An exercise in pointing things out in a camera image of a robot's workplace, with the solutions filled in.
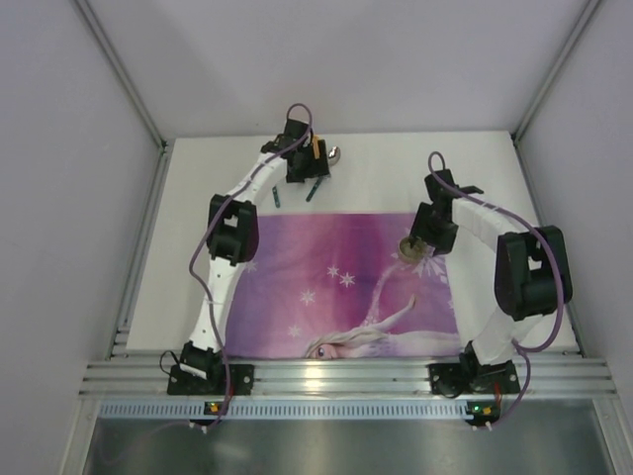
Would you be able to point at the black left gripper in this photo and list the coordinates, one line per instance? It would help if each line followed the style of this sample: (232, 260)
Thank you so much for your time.
(307, 173)

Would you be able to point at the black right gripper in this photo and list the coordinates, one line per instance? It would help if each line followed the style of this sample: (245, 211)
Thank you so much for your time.
(426, 237)

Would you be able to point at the spoon with teal handle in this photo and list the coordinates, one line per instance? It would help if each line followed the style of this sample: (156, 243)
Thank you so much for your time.
(333, 158)

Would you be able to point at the small grey cup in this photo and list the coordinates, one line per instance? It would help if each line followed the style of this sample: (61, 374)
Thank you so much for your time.
(411, 250)

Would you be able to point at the purple Frozen placemat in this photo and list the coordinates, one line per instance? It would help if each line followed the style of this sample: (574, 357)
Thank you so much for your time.
(330, 286)

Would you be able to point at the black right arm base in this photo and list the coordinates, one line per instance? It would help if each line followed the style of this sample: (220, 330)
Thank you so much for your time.
(468, 375)

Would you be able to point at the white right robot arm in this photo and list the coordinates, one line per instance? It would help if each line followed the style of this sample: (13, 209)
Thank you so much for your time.
(532, 276)

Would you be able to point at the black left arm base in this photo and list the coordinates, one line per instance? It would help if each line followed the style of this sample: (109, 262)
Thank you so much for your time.
(199, 372)

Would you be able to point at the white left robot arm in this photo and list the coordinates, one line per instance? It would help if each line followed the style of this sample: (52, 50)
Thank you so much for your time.
(232, 236)

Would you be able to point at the fork with teal handle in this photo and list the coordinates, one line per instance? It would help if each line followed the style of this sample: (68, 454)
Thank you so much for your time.
(276, 197)

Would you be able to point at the left aluminium frame post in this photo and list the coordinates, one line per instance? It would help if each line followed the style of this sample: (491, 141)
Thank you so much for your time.
(94, 25)

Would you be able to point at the aluminium frame post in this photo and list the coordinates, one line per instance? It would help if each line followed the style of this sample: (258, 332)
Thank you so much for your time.
(554, 70)
(94, 25)

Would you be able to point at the white slotted cable duct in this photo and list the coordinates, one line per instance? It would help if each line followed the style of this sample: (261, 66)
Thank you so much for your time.
(294, 410)

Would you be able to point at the right aluminium frame post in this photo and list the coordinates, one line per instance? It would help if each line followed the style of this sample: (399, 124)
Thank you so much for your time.
(554, 70)

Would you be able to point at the aluminium mounting rail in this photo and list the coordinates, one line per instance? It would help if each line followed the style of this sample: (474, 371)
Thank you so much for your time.
(553, 376)

